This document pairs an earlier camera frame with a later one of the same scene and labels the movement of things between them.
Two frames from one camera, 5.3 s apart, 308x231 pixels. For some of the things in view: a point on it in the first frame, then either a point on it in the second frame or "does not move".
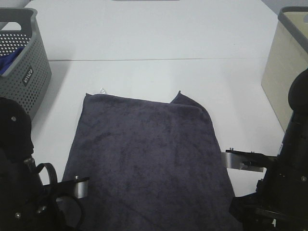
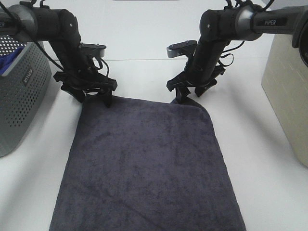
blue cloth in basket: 6,60 does not move
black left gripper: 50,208 → 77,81
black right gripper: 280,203 → 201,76
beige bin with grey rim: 288,56 does not move
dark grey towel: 152,165 does not move
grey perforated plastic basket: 28,77 does not move
